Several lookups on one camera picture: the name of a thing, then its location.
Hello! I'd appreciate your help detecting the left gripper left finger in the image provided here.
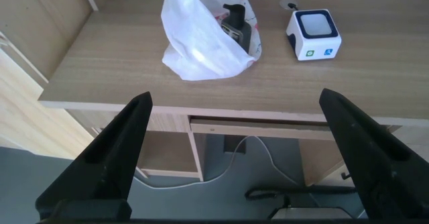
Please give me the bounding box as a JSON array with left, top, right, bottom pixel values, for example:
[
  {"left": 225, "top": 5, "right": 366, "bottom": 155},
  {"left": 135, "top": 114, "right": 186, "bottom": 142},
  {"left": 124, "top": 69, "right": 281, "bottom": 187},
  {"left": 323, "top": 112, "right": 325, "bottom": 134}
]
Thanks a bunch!
[{"left": 35, "top": 91, "right": 154, "bottom": 221}]

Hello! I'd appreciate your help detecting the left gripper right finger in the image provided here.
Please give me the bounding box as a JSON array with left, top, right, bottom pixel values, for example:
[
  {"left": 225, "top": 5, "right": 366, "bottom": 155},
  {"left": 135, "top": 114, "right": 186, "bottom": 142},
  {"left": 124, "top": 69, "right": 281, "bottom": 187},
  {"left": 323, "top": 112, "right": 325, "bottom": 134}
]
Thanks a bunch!
[{"left": 318, "top": 88, "right": 429, "bottom": 220}]

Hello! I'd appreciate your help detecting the white barcode scanner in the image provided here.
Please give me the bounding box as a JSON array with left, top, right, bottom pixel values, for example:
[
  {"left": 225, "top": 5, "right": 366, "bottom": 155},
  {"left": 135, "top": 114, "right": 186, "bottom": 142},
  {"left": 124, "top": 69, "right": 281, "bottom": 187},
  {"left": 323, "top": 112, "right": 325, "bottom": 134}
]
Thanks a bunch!
[{"left": 286, "top": 9, "right": 343, "bottom": 62}]

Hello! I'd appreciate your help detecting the white plastic shopping bag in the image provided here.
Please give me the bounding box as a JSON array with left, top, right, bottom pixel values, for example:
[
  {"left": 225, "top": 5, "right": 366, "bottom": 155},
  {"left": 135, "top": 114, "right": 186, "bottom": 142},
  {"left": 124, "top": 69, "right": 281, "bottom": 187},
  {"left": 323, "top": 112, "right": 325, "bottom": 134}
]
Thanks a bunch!
[{"left": 160, "top": 0, "right": 263, "bottom": 82}]

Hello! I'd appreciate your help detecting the wooden drawer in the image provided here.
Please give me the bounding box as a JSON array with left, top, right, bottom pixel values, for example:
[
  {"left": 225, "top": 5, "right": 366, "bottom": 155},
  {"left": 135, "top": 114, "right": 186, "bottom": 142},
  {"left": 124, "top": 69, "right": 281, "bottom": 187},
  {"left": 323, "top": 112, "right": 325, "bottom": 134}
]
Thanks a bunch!
[{"left": 190, "top": 116, "right": 336, "bottom": 142}]

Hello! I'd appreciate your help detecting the wooden counter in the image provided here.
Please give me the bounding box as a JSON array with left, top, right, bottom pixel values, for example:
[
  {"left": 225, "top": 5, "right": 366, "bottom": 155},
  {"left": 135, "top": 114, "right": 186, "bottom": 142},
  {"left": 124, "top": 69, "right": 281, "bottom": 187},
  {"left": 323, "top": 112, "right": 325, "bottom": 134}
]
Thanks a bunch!
[{"left": 0, "top": 0, "right": 429, "bottom": 187}]

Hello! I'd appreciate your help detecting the black pump bottle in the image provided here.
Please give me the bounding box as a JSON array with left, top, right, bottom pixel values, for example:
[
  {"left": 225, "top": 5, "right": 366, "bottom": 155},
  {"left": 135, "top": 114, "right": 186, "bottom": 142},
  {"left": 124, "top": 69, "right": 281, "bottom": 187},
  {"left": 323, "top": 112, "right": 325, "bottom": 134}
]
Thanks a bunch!
[{"left": 221, "top": 3, "right": 253, "bottom": 54}]

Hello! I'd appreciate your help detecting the black cable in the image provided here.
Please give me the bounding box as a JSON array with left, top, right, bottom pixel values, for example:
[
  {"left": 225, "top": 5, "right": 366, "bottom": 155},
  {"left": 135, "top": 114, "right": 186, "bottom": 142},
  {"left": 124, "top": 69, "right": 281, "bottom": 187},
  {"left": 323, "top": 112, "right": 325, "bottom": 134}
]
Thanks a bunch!
[{"left": 244, "top": 172, "right": 357, "bottom": 207}]

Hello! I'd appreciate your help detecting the white cable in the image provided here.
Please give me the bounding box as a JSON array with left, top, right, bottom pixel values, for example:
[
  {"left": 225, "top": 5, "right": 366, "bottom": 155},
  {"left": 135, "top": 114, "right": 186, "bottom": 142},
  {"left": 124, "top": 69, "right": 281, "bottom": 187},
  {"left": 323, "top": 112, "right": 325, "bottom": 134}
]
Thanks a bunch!
[{"left": 133, "top": 135, "right": 299, "bottom": 190}]

